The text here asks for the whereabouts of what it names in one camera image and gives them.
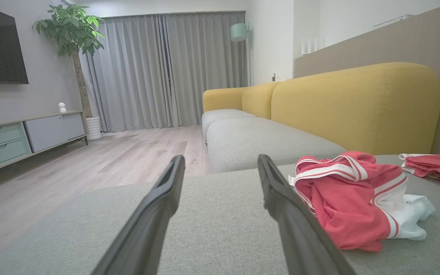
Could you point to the narrow yellow sofa backrest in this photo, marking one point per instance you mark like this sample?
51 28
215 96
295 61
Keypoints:
258 99

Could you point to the grey sofa seat cushion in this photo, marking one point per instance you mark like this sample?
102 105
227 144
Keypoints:
220 116
262 141

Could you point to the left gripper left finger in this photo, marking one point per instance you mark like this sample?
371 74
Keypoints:
147 229

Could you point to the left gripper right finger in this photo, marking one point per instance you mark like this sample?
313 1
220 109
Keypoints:
300 236

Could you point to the grey curtain panel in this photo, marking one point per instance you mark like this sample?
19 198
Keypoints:
128 76
208 72

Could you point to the green leafy indoor tree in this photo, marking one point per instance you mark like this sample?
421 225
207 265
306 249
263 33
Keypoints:
71 30

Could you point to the red jersey white sleeves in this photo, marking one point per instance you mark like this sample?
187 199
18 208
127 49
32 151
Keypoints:
350 214

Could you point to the teal shade floor lamp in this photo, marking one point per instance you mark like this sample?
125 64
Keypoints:
238 32

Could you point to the grey teal tv cabinet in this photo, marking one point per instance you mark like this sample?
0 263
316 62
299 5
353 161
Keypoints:
52 130

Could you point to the white ribbed plant pot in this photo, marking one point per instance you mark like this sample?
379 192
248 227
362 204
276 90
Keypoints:
94 128

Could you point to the wide yellow sofa backrest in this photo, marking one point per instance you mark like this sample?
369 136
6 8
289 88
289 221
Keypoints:
357 107

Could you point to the large grey sofa seat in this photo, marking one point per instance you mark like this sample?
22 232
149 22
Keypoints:
220 221

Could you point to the small white round figure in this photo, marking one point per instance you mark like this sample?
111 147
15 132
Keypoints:
62 107

